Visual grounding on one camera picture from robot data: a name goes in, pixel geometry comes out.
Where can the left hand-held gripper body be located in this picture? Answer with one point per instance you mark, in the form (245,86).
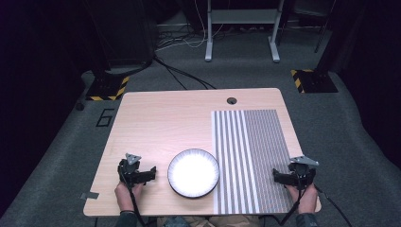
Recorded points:
(130,171)

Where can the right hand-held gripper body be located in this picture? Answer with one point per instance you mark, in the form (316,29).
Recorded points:
(301,175)

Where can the white plate with dark rim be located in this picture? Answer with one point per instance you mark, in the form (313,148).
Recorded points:
(193,172)

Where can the person's right hand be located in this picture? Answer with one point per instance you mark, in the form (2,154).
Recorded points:
(307,200)

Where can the person's left hand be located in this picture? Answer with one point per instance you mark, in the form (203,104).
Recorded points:
(124,197)

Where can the striped woven placemat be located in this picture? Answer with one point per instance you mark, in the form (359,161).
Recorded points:
(252,157)

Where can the grey tape strip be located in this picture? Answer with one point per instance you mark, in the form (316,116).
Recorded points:
(90,195)

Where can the person's legs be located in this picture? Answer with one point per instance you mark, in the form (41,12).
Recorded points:
(209,221)

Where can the black stand with striped base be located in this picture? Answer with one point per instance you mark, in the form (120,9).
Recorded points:
(313,82)
(108,86)

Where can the white metal stand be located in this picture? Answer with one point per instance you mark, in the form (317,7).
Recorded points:
(242,15)

